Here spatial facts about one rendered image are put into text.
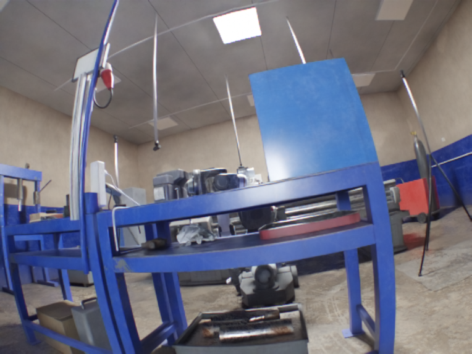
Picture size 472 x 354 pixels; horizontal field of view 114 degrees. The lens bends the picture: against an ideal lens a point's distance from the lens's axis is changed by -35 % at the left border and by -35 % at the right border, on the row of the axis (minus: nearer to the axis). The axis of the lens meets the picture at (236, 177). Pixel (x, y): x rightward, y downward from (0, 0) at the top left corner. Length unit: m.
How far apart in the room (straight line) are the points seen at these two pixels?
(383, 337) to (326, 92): 0.86
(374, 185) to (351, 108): 0.26
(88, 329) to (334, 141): 1.42
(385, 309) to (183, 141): 6.57
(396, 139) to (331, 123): 6.19
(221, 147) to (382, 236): 5.91
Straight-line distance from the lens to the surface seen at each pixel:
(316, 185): 0.73
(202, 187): 1.04
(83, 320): 1.40
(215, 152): 6.46
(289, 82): 0.84
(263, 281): 1.81
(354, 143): 0.78
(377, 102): 7.13
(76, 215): 1.11
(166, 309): 1.52
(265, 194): 0.73
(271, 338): 1.04
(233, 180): 1.04
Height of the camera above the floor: 0.77
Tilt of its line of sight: 9 degrees up
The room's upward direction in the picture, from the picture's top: 9 degrees counter-clockwise
